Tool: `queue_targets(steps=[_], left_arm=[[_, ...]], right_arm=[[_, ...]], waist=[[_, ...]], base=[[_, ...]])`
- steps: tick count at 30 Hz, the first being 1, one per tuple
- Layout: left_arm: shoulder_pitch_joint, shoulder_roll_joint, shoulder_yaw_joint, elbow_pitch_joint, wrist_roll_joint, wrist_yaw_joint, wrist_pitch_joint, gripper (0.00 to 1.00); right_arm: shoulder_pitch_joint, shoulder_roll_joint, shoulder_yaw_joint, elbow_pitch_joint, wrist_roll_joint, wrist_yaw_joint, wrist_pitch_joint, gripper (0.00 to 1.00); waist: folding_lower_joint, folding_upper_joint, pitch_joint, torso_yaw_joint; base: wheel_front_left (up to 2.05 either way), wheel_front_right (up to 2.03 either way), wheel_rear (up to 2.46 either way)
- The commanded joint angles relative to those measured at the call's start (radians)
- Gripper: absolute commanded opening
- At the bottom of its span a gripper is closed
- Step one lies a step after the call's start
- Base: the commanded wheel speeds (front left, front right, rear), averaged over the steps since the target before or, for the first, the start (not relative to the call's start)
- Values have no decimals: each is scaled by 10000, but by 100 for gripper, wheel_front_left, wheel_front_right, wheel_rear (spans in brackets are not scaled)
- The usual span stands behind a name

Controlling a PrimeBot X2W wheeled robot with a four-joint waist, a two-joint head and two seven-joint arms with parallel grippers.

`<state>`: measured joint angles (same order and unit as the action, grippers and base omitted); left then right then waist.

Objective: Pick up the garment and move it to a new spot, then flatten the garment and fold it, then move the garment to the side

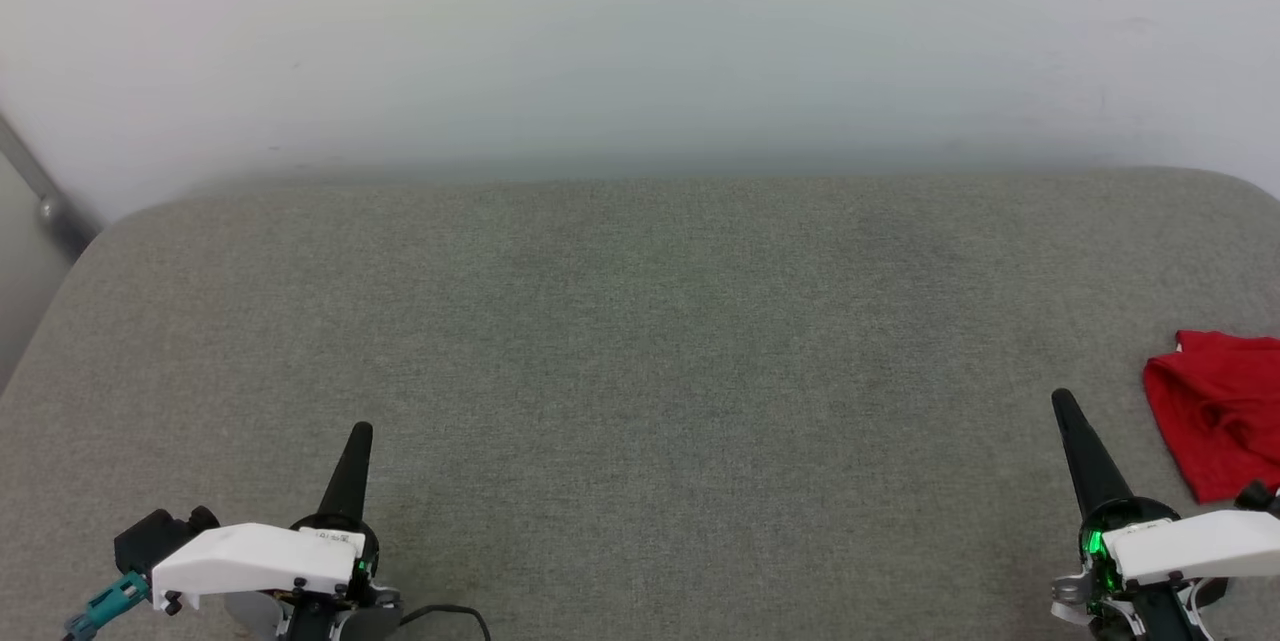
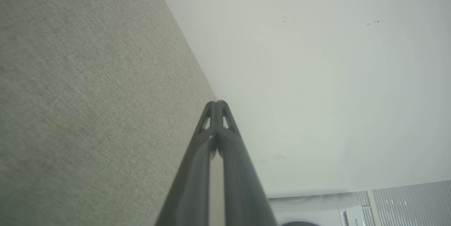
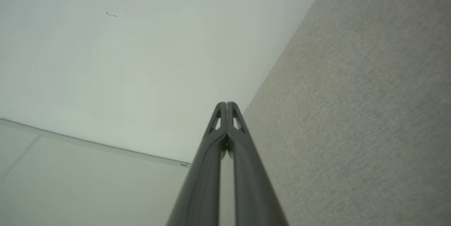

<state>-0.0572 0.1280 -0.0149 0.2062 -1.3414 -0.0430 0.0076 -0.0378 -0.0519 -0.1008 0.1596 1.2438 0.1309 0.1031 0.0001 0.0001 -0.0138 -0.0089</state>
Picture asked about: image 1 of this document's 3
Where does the grey metal pole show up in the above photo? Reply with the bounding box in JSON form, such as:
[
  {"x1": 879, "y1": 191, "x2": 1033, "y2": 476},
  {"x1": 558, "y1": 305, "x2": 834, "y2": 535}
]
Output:
[{"x1": 0, "y1": 111, "x2": 101, "y2": 260}]

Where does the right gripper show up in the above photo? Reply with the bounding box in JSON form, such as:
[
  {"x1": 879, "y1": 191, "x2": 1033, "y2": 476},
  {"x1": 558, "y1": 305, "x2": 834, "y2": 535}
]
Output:
[{"x1": 1050, "y1": 388, "x2": 1196, "y2": 641}]

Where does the thin black cable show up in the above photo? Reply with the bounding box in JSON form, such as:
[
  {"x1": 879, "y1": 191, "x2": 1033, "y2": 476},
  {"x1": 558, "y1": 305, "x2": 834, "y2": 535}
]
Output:
[{"x1": 398, "y1": 603, "x2": 493, "y2": 641}]

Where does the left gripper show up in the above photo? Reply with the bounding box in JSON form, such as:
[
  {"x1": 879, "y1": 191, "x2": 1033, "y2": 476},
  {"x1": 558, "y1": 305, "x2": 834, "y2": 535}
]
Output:
[{"x1": 288, "y1": 421, "x2": 384, "y2": 641}]

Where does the red and white basketball jersey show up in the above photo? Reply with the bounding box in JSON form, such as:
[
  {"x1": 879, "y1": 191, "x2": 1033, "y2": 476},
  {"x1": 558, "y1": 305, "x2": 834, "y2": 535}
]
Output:
[{"x1": 1143, "y1": 329, "x2": 1280, "y2": 505}]

